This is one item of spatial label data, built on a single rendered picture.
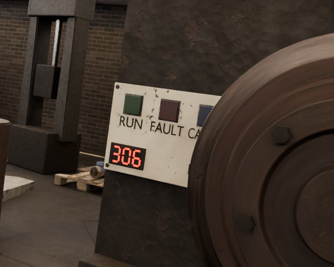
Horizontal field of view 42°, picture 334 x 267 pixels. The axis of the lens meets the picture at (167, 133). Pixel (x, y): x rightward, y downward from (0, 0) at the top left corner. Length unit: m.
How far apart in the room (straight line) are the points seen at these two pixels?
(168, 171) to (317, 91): 0.36
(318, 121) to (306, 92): 0.06
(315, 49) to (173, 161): 0.35
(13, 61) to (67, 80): 3.52
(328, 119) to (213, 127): 0.19
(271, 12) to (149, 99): 0.28
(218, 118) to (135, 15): 0.34
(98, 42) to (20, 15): 1.93
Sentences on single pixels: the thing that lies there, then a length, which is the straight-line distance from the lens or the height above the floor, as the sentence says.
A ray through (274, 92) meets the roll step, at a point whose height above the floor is 1.25.
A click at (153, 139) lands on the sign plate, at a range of 0.86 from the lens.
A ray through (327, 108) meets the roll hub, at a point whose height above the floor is 1.24.
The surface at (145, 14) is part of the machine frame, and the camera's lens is 0.91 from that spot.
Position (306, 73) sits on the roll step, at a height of 1.28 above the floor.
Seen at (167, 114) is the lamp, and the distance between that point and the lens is 0.84.
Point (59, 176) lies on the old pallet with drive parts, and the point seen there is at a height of 0.11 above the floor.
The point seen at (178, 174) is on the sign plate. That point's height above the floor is 1.08.
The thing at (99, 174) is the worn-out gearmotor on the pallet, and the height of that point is 0.22.
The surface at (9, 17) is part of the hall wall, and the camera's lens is 9.56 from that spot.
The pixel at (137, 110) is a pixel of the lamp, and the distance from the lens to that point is 0.87.
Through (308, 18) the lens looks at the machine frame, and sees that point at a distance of 0.82.
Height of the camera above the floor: 1.22
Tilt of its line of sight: 5 degrees down
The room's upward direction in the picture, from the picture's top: 8 degrees clockwise
